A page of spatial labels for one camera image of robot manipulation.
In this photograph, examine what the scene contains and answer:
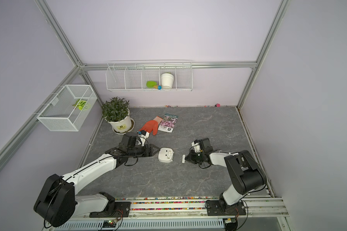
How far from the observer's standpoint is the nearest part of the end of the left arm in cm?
66

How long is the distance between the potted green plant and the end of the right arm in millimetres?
Result: 514

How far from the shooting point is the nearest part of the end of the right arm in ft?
2.33

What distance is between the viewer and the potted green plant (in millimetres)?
940
